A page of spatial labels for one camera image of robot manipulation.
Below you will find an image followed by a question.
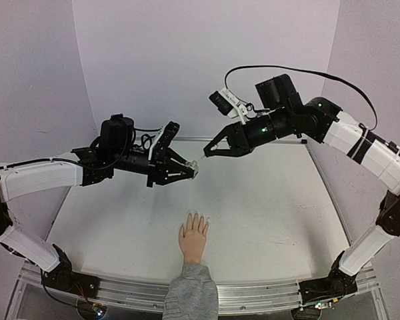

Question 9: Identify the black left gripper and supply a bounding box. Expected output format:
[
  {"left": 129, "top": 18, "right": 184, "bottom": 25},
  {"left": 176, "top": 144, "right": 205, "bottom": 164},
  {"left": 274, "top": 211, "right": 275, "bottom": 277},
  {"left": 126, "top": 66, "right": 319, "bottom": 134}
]
[{"left": 113, "top": 147, "right": 196, "bottom": 188}]

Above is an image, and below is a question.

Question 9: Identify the clear nail polish bottle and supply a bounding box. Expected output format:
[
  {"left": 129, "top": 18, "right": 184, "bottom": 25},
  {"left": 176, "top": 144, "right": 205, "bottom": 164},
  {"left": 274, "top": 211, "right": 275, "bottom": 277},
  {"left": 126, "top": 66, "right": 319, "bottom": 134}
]
[{"left": 185, "top": 160, "right": 199, "bottom": 179}]

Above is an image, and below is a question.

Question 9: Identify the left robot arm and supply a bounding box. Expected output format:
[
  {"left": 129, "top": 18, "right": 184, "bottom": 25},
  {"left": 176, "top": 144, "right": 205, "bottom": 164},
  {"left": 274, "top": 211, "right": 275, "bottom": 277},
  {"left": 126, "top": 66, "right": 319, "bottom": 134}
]
[{"left": 0, "top": 114, "right": 198, "bottom": 291}]

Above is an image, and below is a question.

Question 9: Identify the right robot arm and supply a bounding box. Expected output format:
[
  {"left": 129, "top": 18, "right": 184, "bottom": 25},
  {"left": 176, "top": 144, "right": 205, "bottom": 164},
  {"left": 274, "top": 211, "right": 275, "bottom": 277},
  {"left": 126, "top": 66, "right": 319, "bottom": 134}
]
[{"left": 204, "top": 74, "right": 400, "bottom": 277}]

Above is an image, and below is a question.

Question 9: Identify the mannequin hand with long nails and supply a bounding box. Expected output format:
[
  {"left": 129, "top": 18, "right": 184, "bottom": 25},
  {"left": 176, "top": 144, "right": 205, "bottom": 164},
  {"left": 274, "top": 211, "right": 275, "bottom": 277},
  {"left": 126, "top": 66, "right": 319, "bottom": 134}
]
[{"left": 179, "top": 213, "right": 209, "bottom": 265}]

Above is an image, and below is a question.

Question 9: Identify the grey sleeve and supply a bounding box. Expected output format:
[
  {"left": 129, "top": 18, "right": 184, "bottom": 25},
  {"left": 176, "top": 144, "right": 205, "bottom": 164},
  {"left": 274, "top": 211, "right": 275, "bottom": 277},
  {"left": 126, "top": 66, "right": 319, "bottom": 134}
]
[{"left": 162, "top": 264, "right": 219, "bottom": 319}]

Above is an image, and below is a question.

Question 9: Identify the aluminium back rail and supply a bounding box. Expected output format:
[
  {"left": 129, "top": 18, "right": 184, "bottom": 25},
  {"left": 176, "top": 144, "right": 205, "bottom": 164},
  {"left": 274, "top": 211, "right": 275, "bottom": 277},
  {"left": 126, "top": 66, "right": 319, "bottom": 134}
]
[{"left": 173, "top": 137, "right": 308, "bottom": 145}]

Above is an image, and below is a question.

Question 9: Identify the aluminium rail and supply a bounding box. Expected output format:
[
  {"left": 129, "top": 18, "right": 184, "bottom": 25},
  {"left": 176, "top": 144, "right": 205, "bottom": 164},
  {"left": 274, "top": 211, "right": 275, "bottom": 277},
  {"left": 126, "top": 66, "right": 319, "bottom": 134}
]
[
  {"left": 173, "top": 137, "right": 308, "bottom": 145},
  {"left": 18, "top": 258, "right": 376, "bottom": 319}
]

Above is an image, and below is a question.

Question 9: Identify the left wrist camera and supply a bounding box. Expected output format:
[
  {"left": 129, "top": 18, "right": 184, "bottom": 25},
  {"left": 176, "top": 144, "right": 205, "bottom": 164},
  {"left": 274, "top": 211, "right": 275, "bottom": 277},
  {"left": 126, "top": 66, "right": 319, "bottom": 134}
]
[{"left": 148, "top": 121, "right": 180, "bottom": 161}]

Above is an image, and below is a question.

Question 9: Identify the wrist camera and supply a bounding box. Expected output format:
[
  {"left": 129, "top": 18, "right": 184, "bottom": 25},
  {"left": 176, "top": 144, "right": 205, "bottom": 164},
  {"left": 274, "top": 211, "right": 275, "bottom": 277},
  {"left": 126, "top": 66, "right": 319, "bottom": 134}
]
[
  {"left": 148, "top": 121, "right": 180, "bottom": 161},
  {"left": 209, "top": 88, "right": 248, "bottom": 125}
]

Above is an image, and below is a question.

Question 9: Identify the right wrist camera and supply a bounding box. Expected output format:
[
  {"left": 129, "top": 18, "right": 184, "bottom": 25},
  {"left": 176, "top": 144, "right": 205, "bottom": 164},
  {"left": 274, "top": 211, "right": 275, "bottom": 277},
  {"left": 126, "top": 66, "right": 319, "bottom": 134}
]
[{"left": 209, "top": 88, "right": 248, "bottom": 125}]

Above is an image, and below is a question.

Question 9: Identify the left camera black cable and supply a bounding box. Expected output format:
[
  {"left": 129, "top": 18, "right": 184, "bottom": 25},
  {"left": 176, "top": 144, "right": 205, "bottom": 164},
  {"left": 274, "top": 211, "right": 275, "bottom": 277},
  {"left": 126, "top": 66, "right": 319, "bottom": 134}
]
[{"left": 133, "top": 125, "right": 163, "bottom": 151}]

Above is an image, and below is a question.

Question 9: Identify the camera black cable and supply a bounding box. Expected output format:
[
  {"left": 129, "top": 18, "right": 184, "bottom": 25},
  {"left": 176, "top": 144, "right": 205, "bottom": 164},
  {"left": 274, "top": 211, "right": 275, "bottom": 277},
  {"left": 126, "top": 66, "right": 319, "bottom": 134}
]
[
  {"left": 223, "top": 65, "right": 377, "bottom": 130},
  {"left": 133, "top": 125, "right": 163, "bottom": 151}
]

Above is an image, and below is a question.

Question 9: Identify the aluminium front rail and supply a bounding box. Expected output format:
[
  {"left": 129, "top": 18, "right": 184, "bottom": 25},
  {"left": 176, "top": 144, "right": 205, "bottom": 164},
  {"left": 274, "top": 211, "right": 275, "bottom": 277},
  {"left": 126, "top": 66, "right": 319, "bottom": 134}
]
[{"left": 18, "top": 258, "right": 376, "bottom": 319}]

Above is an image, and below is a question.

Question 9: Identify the right camera black cable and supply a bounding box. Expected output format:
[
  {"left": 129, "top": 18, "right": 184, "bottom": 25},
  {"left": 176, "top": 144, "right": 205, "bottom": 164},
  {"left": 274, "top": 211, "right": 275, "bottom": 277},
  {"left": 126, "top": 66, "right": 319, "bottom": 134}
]
[{"left": 223, "top": 65, "right": 377, "bottom": 130}]

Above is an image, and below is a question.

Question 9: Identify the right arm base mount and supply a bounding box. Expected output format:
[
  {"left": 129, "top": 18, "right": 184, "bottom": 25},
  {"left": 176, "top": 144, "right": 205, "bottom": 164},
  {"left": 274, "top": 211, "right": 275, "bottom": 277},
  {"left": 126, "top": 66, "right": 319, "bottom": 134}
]
[{"left": 299, "top": 277, "right": 357, "bottom": 307}]

